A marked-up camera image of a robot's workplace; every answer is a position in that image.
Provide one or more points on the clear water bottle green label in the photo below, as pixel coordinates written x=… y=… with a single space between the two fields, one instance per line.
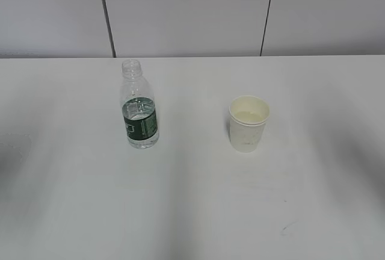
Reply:
x=137 y=103

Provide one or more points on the white paper cup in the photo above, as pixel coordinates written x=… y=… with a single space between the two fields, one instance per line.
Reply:
x=247 y=119

